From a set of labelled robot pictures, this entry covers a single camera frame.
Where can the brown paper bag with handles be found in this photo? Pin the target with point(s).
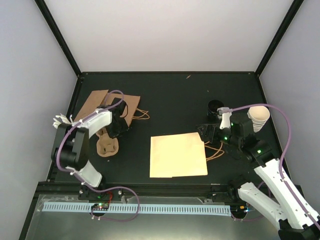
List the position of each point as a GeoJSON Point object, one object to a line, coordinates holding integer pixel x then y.
{"type": "Point", "coordinates": [132, 111]}

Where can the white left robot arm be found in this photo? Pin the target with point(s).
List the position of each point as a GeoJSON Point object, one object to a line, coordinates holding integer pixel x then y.
{"type": "Point", "coordinates": [71, 146]}

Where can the white slotted cable duct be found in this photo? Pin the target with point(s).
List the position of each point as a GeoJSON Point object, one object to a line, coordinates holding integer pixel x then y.
{"type": "Point", "coordinates": [121, 208]}

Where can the white stirrers in holder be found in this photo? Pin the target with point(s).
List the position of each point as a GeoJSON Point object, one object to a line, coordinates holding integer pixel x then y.
{"type": "Point", "coordinates": [62, 119]}

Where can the cream paper bag with handles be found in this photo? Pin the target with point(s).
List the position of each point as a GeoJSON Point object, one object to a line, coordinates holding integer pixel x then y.
{"type": "Point", "coordinates": [180, 155]}

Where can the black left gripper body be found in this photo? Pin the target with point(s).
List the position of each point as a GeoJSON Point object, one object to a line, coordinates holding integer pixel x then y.
{"type": "Point", "coordinates": [117, 128]}

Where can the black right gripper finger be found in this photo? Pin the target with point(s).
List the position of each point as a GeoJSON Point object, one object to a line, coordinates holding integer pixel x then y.
{"type": "Point", "coordinates": [205, 131]}
{"type": "Point", "coordinates": [209, 138]}

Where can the flat brown paper bag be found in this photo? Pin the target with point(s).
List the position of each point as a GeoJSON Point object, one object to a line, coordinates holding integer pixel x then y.
{"type": "Point", "coordinates": [94, 100]}

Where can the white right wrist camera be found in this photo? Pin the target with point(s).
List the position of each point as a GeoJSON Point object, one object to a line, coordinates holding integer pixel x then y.
{"type": "Point", "coordinates": [224, 114]}

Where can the black coffee cup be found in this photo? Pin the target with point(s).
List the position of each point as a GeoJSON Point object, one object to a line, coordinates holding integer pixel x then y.
{"type": "Point", "coordinates": [212, 109]}

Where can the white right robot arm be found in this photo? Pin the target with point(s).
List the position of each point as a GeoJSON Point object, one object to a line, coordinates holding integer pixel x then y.
{"type": "Point", "coordinates": [288, 211]}

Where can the stack of white paper cups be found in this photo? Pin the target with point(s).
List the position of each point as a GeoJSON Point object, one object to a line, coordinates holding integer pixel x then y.
{"type": "Point", "coordinates": [259, 115]}

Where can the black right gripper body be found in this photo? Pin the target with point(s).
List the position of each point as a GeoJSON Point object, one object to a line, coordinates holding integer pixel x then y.
{"type": "Point", "coordinates": [234, 141]}

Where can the brown cardboard cup carrier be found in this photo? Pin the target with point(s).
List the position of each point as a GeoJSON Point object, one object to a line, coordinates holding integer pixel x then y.
{"type": "Point", "coordinates": [106, 146]}

